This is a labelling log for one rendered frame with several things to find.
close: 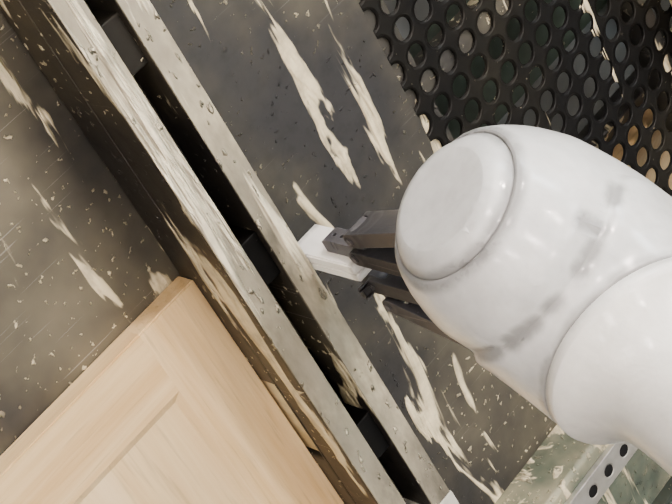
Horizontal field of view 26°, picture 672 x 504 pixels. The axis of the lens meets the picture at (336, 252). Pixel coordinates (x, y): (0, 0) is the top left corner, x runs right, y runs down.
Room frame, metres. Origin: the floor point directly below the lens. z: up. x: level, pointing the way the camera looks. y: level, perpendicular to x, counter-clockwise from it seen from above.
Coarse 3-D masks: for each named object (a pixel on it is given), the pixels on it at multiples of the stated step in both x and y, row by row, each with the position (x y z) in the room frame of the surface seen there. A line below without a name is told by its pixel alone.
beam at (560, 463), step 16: (560, 432) 0.56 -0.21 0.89; (544, 448) 0.54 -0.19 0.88; (560, 448) 0.54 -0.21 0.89; (576, 448) 0.54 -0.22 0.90; (592, 448) 0.53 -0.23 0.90; (528, 464) 0.53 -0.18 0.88; (544, 464) 0.52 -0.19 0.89; (560, 464) 0.52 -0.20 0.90; (576, 464) 0.52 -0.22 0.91; (592, 464) 0.52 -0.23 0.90; (640, 464) 0.54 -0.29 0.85; (656, 464) 0.55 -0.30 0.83; (528, 480) 0.51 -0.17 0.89; (544, 480) 0.51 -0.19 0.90; (560, 480) 0.50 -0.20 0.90; (576, 480) 0.50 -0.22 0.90; (624, 480) 0.52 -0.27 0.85; (640, 480) 0.53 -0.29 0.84; (656, 480) 0.54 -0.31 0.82; (512, 496) 0.49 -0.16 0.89; (528, 496) 0.49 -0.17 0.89; (544, 496) 0.49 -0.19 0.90; (560, 496) 0.49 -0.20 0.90; (608, 496) 0.51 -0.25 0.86; (624, 496) 0.51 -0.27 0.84; (640, 496) 0.52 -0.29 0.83; (656, 496) 0.52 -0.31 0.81
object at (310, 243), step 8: (312, 232) 0.56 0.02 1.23; (320, 232) 0.55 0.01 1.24; (328, 232) 0.55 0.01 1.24; (304, 240) 0.55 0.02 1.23; (312, 240) 0.55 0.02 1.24; (320, 240) 0.54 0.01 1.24; (304, 248) 0.54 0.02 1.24; (312, 248) 0.54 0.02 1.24; (320, 248) 0.54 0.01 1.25; (312, 256) 0.53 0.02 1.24; (320, 256) 0.53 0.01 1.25; (328, 256) 0.52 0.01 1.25; (336, 256) 0.52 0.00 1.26; (344, 256) 0.52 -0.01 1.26; (328, 264) 0.52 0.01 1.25; (336, 264) 0.52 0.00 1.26; (344, 264) 0.51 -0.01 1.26; (352, 264) 0.51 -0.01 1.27; (352, 272) 0.51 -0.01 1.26
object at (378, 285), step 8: (368, 280) 0.50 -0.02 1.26; (376, 280) 0.50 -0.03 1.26; (384, 280) 0.50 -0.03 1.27; (392, 280) 0.50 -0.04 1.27; (400, 280) 0.49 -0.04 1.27; (360, 288) 0.50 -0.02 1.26; (368, 288) 0.50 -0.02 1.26; (376, 288) 0.50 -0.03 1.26; (384, 288) 0.49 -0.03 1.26; (392, 288) 0.49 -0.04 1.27; (400, 288) 0.49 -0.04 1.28; (368, 296) 0.49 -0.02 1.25; (392, 296) 0.49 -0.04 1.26; (400, 296) 0.48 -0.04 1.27; (408, 296) 0.48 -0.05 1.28
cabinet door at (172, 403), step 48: (192, 288) 0.51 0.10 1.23; (144, 336) 0.48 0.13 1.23; (192, 336) 0.49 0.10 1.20; (96, 384) 0.44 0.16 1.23; (144, 384) 0.45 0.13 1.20; (192, 384) 0.46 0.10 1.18; (240, 384) 0.48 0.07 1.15; (48, 432) 0.40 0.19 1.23; (96, 432) 0.41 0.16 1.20; (144, 432) 0.43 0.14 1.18; (192, 432) 0.44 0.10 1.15; (240, 432) 0.45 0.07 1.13; (288, 432) 0.46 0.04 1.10; (0, 480) 0.37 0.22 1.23; (48, 480) 0.38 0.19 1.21; (96, 480) 0.39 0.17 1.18; (144, 480) 0.40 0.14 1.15; (192, 480) 0.41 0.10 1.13; (240, 480) 0.42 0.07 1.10; (288, 480) 0.43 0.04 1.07
